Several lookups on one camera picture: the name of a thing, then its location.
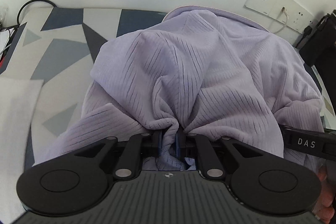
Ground lavender ribbed fleece garment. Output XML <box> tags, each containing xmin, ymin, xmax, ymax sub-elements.
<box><xmin>35</xmin><ymin>7</ymin><xmax>323</xmax><ymax>172</ymax></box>

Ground operator right hand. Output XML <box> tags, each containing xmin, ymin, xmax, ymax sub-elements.
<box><xmin>313</xmin><ymin>165</ymin><xmax>335</xmax><ymax>223</ymax></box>

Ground black bedside furniture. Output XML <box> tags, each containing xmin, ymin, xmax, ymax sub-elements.
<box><xmin>305</xmin><ymin>56</ymin><xmax>336</xmax><ymax>130</ymax></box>

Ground black water bottle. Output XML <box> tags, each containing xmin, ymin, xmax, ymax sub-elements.
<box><xmin>299</xmin><ymin>10</ymin><xmax>335</xmax><ymax>67</ymax></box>

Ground black plug in socket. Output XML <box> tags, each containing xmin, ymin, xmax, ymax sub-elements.
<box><xmin>295</xmin><ymin>26</ymin><xmax>313</xmax><ymax>48</ymax></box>

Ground geometric patterned bed sheet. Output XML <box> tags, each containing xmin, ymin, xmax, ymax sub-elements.
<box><xmin>1</xmin><ymin>7</ymin><xmax>165</xmax><ymax>169</ymax></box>

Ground white charging cable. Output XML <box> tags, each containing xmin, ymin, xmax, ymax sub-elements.
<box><xmin>273</xmin><ymin>6</ymin><xmax>289</xmax><ymax>35</ymax></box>

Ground white wall socket panel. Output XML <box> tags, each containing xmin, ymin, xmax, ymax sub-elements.
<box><xmin>244</xmin><ymin>0</ymin><xmax>317</xmax><ymax>34</ymax></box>

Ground black power cable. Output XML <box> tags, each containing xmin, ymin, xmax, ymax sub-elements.
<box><xmin>16</xmin><ymin>0</ymin><xmax>57</xmax><ymax>27</ymax></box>

